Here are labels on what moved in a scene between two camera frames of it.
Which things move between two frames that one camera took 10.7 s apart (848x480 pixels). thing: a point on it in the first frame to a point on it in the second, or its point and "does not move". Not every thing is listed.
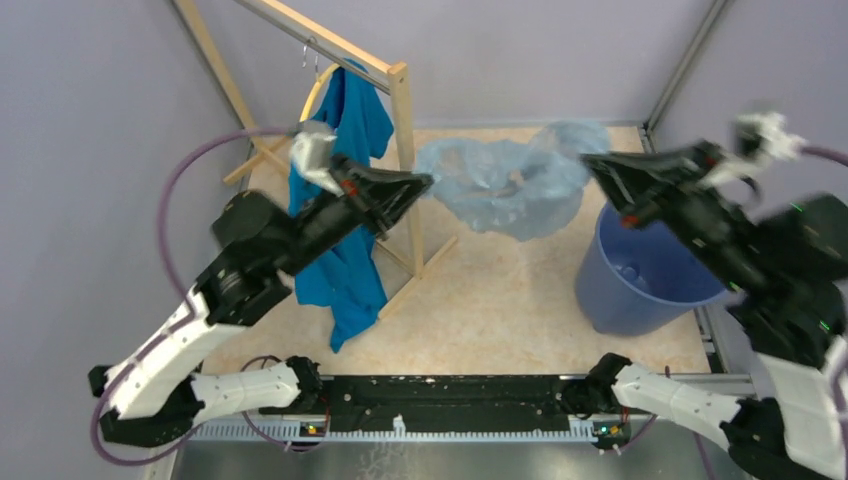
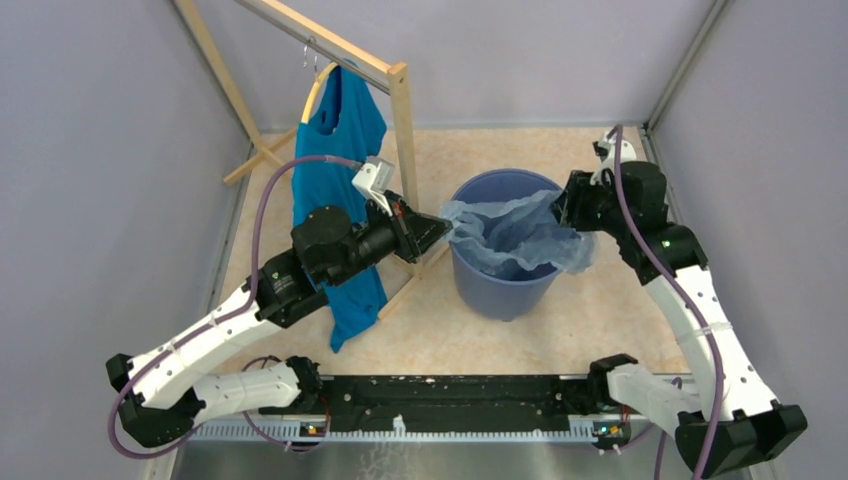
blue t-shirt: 349,284 does not move
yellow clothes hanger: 313,89 does not move
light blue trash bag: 521,188 to 522,228
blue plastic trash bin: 637,280 to 515,291
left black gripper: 391,194 to 414,232
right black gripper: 638,182 to 568,207
